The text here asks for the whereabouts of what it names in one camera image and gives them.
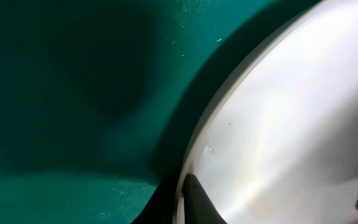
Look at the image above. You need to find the teal plastic tray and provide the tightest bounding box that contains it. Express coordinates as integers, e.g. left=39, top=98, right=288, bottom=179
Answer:
left=0, top=0, right=313, bottom=223

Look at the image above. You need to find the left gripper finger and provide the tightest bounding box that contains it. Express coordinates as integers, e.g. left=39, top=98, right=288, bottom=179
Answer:
left=182, top=174, right=226, bottom=224

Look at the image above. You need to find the white plate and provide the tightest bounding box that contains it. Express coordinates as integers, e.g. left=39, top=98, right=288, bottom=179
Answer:
left=172, top=0, right=358, bottom=224

